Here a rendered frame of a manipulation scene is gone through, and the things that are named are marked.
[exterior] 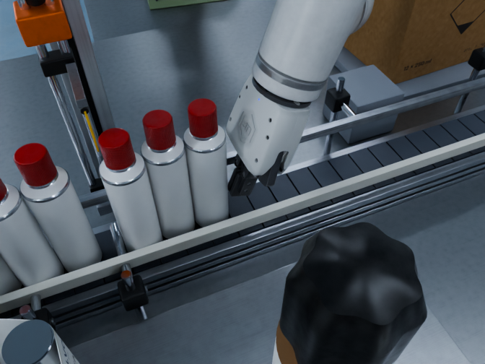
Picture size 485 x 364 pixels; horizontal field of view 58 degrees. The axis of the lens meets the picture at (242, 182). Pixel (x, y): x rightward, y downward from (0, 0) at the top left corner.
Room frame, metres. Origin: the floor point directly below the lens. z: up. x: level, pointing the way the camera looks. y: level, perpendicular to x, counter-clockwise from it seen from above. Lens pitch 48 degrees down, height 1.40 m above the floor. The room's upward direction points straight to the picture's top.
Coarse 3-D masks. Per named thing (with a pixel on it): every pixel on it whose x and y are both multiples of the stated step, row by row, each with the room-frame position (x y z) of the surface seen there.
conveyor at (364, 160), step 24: (456, 120) 0.61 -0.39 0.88; (480, 120) 0.61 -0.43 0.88; (384, 144) 0.55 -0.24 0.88; (408, 144) 0.55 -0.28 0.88; (432, 144) 0.55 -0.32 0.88; (312, 168) 0.49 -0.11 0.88; (336, 168) 0.49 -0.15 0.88; (360, 168) 0.49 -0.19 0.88; (432, 168) 0.49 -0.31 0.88; (264, 192) 0.44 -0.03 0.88; (288, 192) 0.44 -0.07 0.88; (360, 192) 0.44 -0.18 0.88; (288, 216) 0.39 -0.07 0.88; (216, 240) 0.35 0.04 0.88; (144, 264) 0.31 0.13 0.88; (72, 288) 0.28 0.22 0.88
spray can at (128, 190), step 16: (112, 128) 0.36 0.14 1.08; (112, 144) 0.33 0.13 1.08; (128, 144) 0.34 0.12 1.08; (112, 160) 0.33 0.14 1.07; (128, 160) 0.33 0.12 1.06; (144, 160) 0.35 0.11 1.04; (112, 176) 0.32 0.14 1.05; (128, 176) 0.32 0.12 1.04; (144, 176) 0.34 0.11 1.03; (112, 192) 0.32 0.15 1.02; (128, 192) 0.32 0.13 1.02; (144, 192) 0.33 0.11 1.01; (112, 208) 0.33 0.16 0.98; (128, 208) 0.32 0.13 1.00; (144, 208) 0.33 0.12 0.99; (128, 224) 0.32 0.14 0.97; (144, 224) 0.32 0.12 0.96; (128, 240) 0.32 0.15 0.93; (144, 240) 0.32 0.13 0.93; (160, 240) 0.34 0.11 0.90
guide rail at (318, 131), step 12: (468, 84) 0.60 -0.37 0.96; (480, 84) 0.61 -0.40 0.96; (420, 96) 0.57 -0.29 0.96; (432, 96) 0.57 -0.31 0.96; (444, 96) 0.58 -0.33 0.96; (384, 108) 0.54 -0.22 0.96; (396, 108) 0.54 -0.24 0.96; (408, 108) 0.55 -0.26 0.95; (348, 120) 0.51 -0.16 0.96; (360, 120) 0.52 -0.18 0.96; (372, 120) 0.53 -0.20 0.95; (312, 132) 0.49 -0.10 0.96; (324, 132) 0.49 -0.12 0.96; (228, 156) 0.44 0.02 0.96; (96, 192) 0.37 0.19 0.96; (84, 204) 0.36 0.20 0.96; (96, 204) 0.36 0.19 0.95
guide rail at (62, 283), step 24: (456, 144) 0.51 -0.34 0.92; (480, 144) 0.52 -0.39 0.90; (384, 168) 0.46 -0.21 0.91; (408, 168) 0.47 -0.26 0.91; (312, 192) 0.41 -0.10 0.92; (336, 192) 0.42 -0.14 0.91; (240, 216) 0.37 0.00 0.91; (264, 216) 0.37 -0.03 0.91; (168, 240) 0.33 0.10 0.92; (192, 240) 0.33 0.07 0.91; (96, 264) 0.29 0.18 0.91; (120, 264) 0.29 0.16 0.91; (24, 288) 0.26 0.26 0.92; (48, 288) 0.26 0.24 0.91; (0, 312) 0.24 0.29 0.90
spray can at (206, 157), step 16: (192, 112) 0.38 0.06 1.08; (208, 112) 0.38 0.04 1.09; (192, 128) 0.38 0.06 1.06; (208, 128) 0.38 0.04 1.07; (192, 144) 0.38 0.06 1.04; (208, 144) 0.37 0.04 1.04; (224, 144) 0.39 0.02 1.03; (192, 160) 0.37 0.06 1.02; (208, 160) 0.37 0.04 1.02; (224, 160) 0.38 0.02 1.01; (192, 176) 0.38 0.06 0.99; (208, 176) 0.37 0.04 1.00; (224, 176) 0.38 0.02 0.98; (192, 192) 0.38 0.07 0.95; (208, 192) 0.37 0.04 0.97; (224, 192) 0.38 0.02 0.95; (208, 208) 0.37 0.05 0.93; (224, 208) 0.38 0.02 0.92; (208, 224) 0.37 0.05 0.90
